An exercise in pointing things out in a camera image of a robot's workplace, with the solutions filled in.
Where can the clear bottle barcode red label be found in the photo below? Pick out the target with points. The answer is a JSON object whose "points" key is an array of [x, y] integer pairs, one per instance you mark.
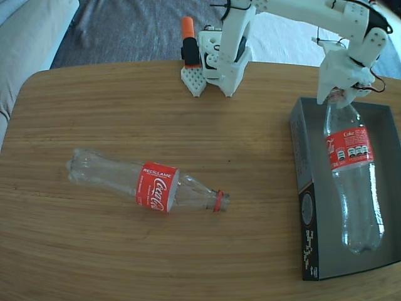
{"points": [[351, 150]]}

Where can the blue grey fabric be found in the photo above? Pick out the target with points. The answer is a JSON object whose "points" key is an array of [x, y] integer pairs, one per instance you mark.
{"points": [[395, 56]]}

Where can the white sofa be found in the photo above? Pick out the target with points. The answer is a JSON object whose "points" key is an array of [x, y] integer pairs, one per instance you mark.
{"points": [[25, 47]]}

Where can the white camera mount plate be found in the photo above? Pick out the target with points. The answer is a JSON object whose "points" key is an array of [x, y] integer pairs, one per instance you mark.
{"points": [[335, 48]]}

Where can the clear bottle Reciclame red label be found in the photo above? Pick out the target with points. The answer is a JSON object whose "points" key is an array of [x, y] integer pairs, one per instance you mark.
{"points": [[94, 169]]}

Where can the white cloth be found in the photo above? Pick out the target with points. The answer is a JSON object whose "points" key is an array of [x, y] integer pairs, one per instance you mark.
{"points": [[282, 40]]}

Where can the grey blanket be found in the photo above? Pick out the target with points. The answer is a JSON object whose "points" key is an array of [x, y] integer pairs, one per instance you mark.
{"points": [[125, 31]]}

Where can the grey cardboard box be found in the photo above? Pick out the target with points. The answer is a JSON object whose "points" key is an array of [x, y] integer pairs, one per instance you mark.
{"points": [[313, 141]]}

